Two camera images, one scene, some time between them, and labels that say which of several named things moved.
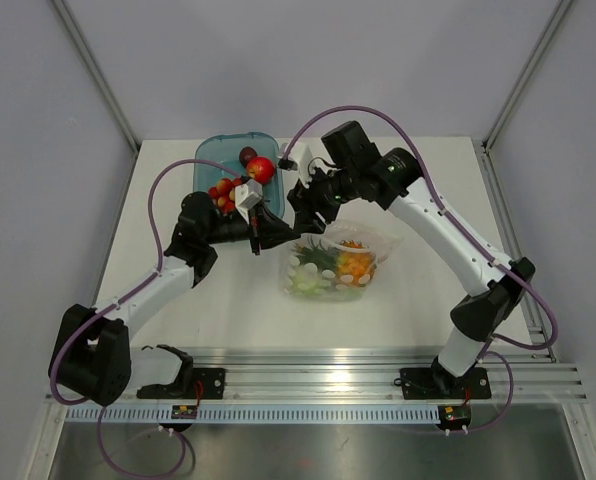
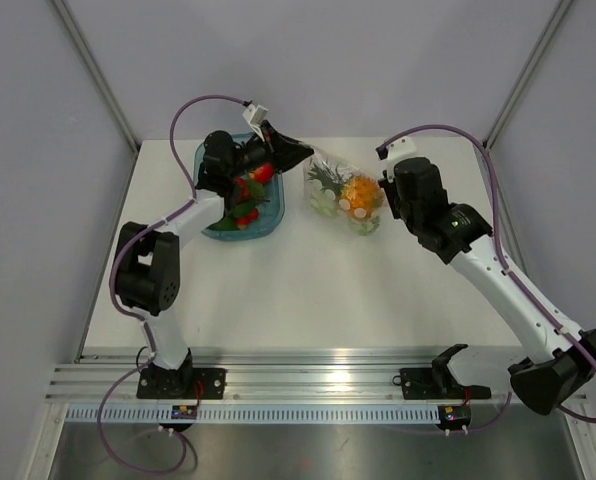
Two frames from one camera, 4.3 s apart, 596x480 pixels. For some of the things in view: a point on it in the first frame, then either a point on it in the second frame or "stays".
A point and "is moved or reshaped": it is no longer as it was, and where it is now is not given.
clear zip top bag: [338, 265] is moved or reshaped
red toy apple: [261, 169] stays
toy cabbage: [308, 280] to [327, 203]
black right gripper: [303, 203] to [391, 184]
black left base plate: [191, 383] stays
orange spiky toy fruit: [352, 263] is moved or reshaped
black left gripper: [271, 231] to [284, 152]
